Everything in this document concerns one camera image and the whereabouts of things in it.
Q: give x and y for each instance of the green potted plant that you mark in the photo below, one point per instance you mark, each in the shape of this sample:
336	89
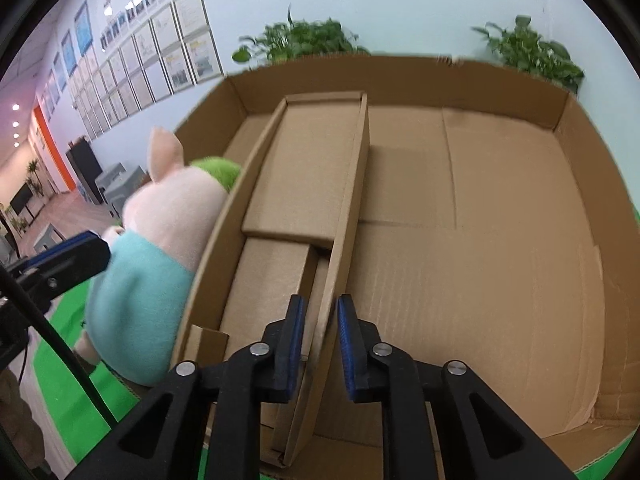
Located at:
535	52
305	37

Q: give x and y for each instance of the green table cloth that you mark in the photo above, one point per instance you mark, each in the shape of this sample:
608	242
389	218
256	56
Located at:
65	385

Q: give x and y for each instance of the tall indoor plant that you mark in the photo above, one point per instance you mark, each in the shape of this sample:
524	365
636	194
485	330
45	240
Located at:
34	175

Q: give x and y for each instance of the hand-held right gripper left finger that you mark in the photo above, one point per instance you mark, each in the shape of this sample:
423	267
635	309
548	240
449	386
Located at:
296	340

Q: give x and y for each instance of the large cardboard box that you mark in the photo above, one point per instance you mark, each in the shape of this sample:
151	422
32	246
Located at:
500	260

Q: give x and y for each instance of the pink pig plush toy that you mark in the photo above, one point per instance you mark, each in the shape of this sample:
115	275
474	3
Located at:
150	285

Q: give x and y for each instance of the black cabinet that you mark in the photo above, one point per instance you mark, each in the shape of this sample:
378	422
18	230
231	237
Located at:
84	165

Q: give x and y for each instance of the grey plastic stool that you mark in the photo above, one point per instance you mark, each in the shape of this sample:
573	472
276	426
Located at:
107	176
131	187
47	237

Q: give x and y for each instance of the wall of framed documents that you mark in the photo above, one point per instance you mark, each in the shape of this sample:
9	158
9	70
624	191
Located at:
150	60

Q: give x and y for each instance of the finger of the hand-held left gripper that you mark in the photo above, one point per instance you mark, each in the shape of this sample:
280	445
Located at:
75	257

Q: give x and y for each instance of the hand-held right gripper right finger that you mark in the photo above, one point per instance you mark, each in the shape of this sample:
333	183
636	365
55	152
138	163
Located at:
345	350

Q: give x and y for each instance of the blue wall poster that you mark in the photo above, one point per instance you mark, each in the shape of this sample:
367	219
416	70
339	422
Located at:
84	27
60	72
68	54

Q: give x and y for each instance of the cardboard insert tray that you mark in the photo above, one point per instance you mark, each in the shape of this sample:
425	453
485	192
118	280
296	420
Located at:
300	170

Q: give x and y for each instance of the black wall screen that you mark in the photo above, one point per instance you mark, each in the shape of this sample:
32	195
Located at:
20	198

